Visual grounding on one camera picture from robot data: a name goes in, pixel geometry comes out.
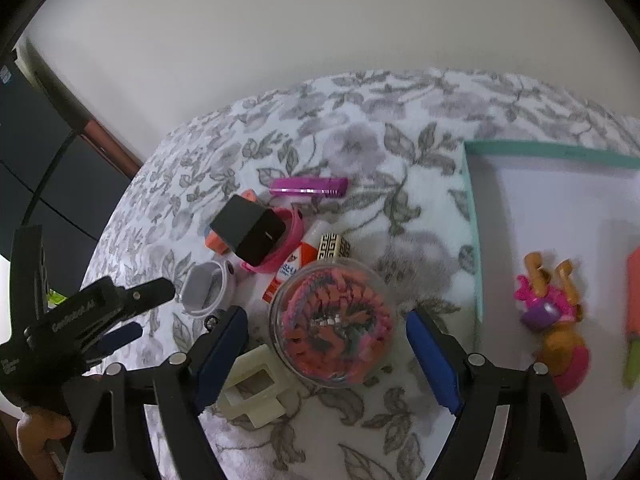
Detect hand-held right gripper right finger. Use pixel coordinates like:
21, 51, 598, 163
406, 306, 588, 480

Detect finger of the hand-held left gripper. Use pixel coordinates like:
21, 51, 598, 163
117, 277, 176, 313
90, 321, 143, 361

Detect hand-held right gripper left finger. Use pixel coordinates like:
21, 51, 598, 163
62, 305, 249, 480

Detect white round watch case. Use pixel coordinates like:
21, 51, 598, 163
180, 260, 236, 317

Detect cream plastic frame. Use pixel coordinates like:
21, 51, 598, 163
215, 344, 290, 430

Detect orange and blue toy camera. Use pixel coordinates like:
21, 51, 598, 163
204, 189, 261, 256

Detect clear round container colourful bands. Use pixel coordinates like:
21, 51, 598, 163
267, 259, 396, 386

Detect white glue bottle red label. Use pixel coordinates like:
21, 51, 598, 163
262, 220, 328, 306

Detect black cube box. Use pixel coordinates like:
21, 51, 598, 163
210, 194, 286, 267

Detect pink watch band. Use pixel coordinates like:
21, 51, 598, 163
240, 206, 306, 275

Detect black and gold patterned box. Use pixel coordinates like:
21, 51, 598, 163
315, 232, 353, 263

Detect magenta rectangular case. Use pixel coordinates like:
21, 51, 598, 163
269, 176, 349, 200

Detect teal shallow box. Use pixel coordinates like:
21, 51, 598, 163
462, 140, 640, 411

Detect person's left hand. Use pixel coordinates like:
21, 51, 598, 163
16, 404, 73, 480

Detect pink toy figure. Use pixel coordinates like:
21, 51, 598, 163
515, 252, 592, 396

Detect brown wooden trim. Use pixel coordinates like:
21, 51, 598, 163
75, 117, 146, 176

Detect orange and green toy piece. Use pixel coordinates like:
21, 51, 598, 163
621, 247, 640, 390

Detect grey floral blanket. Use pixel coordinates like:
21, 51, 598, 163
80, 69, 640, 480

